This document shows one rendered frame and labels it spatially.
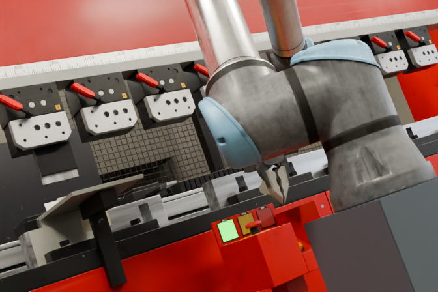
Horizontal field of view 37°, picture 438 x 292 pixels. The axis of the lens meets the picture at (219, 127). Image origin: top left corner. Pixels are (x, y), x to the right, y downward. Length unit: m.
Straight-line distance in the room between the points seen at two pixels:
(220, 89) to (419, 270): 0.37
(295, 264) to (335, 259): 0.57
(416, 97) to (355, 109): 2.63
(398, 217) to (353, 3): 1.80
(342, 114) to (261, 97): 0.11
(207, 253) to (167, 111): 0.44
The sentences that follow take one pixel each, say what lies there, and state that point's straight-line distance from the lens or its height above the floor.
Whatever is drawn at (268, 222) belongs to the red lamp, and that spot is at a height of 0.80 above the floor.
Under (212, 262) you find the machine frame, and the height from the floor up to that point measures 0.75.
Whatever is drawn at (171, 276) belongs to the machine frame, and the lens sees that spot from 1.67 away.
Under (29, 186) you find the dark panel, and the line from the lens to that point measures 2.28.
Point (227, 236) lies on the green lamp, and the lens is 1.60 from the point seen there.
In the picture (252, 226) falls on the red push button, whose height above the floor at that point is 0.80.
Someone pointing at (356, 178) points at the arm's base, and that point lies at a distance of 0.90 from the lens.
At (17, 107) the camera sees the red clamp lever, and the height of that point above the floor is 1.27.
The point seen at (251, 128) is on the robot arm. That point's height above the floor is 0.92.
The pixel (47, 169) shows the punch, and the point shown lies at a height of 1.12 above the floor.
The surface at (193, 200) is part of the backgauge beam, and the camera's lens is 2.19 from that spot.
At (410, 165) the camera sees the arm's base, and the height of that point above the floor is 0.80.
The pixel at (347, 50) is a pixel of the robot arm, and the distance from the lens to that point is 0.93.
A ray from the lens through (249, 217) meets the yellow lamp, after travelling 1.65.
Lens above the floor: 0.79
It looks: 9 degrees up
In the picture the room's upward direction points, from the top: 19 degrees counter-clockwise
